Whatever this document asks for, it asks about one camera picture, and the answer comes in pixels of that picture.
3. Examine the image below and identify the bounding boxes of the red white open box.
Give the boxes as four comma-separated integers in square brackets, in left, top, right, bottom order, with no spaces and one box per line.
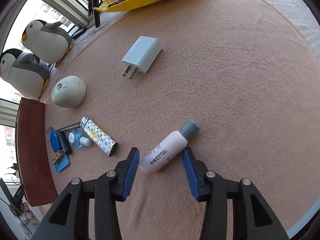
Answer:
[15,98,57,206]

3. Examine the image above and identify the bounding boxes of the blue floss box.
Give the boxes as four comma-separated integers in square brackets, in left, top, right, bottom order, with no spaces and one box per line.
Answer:
[50,131,71,173]

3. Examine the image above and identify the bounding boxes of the black cylinder tube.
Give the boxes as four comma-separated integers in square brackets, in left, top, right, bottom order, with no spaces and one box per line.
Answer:
[58,131,72,156]

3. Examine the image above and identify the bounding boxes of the small clear blue bottle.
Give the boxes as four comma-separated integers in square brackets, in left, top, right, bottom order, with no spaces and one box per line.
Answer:
[68,129,92,148]

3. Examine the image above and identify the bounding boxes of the patterned lighter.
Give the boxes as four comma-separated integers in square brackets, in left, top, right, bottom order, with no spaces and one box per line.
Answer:
[80,115,118,157]

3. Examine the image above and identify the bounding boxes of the pink bottle grey cap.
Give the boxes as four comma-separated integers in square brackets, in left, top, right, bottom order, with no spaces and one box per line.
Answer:
[139,119,200,174]

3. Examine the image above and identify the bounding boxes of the round white plug adapter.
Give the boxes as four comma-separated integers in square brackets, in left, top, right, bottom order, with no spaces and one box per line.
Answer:
[52,75,87,108]

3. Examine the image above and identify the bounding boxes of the pink fleece blanket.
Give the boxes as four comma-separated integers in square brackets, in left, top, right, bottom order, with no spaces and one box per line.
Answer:
[42,0,319,229]

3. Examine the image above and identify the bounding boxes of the large penguin plush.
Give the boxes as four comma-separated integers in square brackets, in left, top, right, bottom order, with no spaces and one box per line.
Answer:
[1,48,49,99]

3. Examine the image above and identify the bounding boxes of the small penguin plush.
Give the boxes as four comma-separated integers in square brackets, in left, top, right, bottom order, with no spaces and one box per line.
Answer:
[22,20,73,68]

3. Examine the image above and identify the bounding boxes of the white usb charger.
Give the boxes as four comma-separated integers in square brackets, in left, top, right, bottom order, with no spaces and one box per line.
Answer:
[122,36,162,80]

